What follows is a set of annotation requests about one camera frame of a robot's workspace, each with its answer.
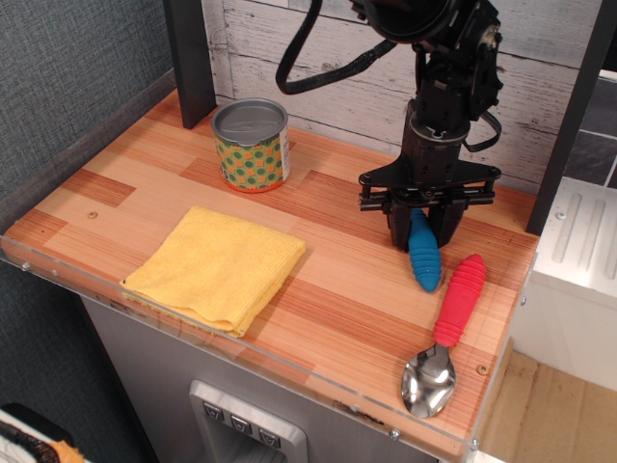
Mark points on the dark left post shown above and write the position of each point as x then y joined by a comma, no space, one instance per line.
191,58

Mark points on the green orange dotted can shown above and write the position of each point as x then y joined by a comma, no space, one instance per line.
252,143

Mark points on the red handled spoon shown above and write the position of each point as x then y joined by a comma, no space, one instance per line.
429,378

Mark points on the yellow folded cloth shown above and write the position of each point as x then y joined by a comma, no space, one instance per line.
217,269

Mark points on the dark right post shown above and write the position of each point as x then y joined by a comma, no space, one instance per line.
589,71

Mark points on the dark post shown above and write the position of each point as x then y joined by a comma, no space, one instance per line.
589,71
191,58

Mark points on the orange black object corner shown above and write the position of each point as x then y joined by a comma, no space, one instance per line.
27,436

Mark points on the clear acrylic edge guard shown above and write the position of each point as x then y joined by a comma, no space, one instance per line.
442,445

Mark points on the silver dispenser panel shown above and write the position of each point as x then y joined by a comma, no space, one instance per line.
234,430

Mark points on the grey toy fridge front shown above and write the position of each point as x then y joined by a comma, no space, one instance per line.
156,369

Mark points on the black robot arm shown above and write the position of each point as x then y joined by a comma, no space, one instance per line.
456,45

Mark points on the blue handled fork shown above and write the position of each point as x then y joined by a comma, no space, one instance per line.
425,255

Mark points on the white toy sink unit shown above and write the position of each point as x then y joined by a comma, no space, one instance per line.
567,316

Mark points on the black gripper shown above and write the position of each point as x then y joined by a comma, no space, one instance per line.
428,172

